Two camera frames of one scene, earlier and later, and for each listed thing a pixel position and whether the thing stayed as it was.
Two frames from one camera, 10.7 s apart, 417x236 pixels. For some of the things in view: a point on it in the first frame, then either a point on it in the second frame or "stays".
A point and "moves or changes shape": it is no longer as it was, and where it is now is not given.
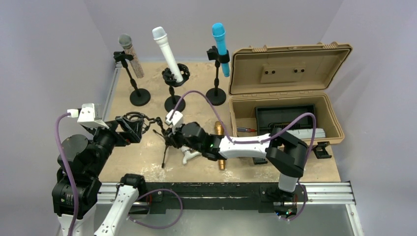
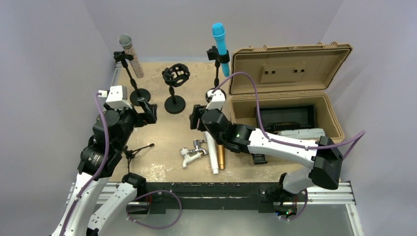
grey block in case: x=305 y=133 stays
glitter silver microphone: x=125 y=41 stays
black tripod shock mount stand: x=145 y=128 -> x=131 y=154
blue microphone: x=218 y=30 stays
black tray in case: x=267 y=118 stays
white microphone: x=160 y=36 moves or changes shape
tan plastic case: x=296 y=74 stays
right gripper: x=173 y=136 -> x=194 y=117
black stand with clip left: x=140 y=97 stays
